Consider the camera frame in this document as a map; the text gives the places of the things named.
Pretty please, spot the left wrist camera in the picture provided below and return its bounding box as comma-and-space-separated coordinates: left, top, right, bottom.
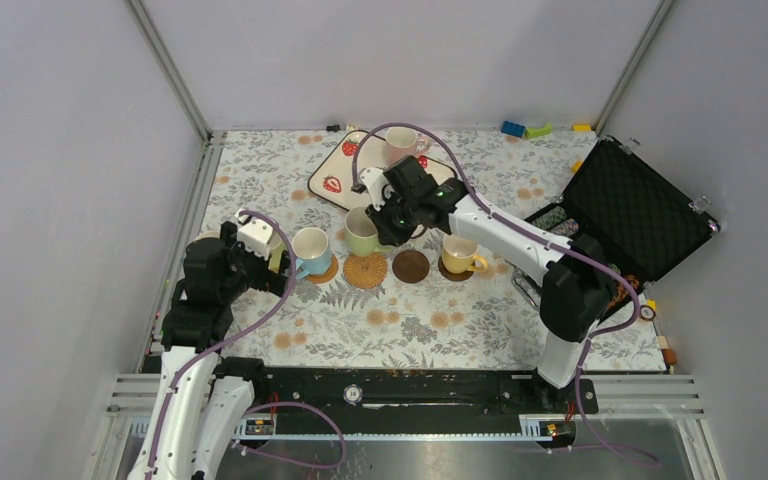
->
235, 209, 279, 260

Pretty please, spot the black poker chip case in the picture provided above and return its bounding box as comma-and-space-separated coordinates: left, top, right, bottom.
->
525, 137, 720, 342

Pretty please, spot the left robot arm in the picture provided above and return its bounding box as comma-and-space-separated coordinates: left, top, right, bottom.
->
128, 212, 295, 479

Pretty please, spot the blue toy brick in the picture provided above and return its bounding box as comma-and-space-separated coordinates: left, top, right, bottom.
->
500, 121, 526, 138

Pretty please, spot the white poker chip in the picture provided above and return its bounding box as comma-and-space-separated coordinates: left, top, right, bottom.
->
343, 384, 363, 405

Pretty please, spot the green toy brick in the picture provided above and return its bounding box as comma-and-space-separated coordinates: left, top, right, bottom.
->
525, 122, 554, 140

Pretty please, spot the floral tablecloth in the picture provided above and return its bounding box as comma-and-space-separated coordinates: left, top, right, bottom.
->
158, 129, 670, 372

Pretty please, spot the pink mug back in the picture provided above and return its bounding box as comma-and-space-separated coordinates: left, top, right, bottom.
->
384, 126, 430, 165

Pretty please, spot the yellow-green mug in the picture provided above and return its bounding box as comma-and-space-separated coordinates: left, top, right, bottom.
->
268, 239, 286, 273

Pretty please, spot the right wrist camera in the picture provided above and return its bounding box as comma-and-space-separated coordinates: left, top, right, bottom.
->
351, 167, 389, 211

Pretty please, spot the loose poker chip right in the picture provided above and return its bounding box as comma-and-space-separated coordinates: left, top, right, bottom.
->
639, 304, 657, 321

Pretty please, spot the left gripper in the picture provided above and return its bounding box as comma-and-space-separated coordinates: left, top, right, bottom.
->
220, 221, 294, 301

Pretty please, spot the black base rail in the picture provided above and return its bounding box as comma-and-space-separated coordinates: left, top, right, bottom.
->
231, 358, 599, 441

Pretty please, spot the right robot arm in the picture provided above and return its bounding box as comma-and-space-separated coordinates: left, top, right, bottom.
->
352, 156, 616, 412

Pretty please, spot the green mug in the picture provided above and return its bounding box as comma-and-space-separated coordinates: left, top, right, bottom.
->
345, 207, 387, 257

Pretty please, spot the strawberry print tray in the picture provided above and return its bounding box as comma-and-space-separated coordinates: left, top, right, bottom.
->
307, 130, 459, 220

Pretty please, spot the small dark wooden coaster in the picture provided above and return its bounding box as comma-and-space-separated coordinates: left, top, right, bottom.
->
392, 249, 430, 284

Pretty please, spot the yellow mug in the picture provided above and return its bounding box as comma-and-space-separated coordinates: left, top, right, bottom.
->
442, 235, 488, 273

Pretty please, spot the light bamboo coaster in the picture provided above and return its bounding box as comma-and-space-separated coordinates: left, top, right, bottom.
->
306, 255, 339, 284

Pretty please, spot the woven rattan coaster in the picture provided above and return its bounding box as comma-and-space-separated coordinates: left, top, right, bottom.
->
343, 253, 388, 289

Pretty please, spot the blue mug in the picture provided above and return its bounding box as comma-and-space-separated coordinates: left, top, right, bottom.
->
291, 227, 332, 279

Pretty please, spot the dark wooden coaster under mug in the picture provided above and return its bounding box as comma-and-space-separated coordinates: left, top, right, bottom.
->
437, 256, 474, 282

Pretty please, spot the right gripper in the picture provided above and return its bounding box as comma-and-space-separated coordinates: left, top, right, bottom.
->
366, 190, 420, 248

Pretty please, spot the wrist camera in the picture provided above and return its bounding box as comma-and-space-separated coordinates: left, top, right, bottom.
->
351, 167, 389, 211
235, 209, 279, 260

